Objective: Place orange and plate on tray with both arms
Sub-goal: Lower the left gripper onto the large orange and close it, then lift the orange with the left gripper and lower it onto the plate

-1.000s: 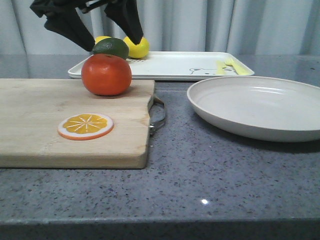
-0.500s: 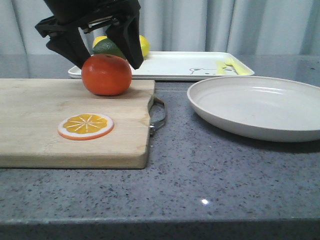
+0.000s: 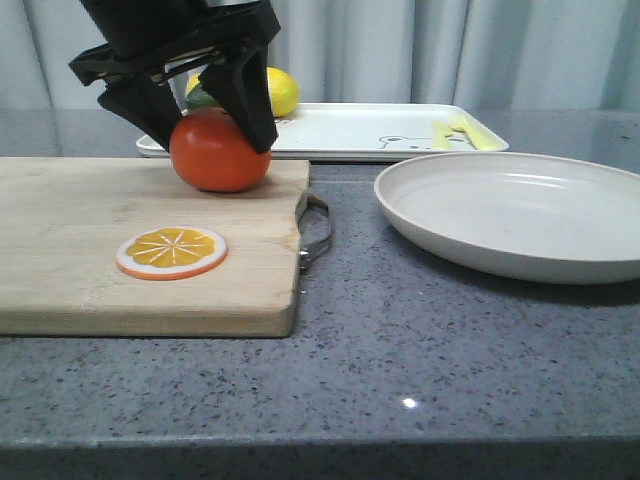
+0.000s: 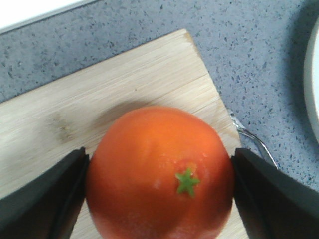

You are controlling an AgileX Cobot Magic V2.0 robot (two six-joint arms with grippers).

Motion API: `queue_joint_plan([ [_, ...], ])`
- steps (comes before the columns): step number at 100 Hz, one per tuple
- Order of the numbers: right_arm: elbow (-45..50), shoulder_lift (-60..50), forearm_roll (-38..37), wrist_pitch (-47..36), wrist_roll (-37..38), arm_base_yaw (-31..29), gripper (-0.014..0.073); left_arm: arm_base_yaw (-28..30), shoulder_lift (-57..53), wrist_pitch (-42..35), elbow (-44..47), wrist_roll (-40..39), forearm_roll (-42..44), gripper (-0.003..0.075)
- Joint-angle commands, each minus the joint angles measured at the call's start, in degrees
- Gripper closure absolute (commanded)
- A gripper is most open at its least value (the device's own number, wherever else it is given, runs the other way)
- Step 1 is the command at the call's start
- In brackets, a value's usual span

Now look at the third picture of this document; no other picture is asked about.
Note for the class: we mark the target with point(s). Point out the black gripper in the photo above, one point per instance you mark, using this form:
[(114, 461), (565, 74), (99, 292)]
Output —
[(145, 36)]

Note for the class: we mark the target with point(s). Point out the orange mandarin fruit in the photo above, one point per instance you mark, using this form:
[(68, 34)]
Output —
[(209, 152)]

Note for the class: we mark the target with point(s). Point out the beige round plate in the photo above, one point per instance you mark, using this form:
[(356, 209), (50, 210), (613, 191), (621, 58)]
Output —
[(522, 216)]

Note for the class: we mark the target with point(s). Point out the white rectangular tray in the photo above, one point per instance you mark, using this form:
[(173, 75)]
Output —
[(374, 132)]

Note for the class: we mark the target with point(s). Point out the green lime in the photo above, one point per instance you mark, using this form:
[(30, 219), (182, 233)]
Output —
[(198, 98)]

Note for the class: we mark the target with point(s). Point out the yellow lemon left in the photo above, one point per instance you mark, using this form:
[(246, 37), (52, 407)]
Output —
[(192, 82)]

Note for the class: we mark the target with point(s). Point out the yellow lemon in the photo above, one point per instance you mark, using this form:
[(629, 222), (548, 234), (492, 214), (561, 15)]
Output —
[(192, 82), (284, 92)]

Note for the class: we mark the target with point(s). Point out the yellow lemon right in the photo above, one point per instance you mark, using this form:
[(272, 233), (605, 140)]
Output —
[(284, 92)]

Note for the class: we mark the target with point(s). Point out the orange slice toy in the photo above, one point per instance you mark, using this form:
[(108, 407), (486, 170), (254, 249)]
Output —
[(171, 253)]

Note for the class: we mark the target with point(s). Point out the wooden cutting board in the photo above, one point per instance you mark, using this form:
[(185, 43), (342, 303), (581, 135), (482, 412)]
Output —
[(63, 220)]

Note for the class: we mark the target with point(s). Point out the yellow plastic knife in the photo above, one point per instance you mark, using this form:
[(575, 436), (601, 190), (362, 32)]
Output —
[(441, 134)]

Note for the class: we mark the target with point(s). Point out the yellow plastic fork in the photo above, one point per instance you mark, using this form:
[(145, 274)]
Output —
[(479, 139)]

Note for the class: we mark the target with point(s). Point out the grey curtain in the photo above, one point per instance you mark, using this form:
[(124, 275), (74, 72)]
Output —
[(475, 54)]

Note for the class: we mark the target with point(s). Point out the metal cutting board handle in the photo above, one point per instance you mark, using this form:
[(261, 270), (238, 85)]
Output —
[(316, 228)]

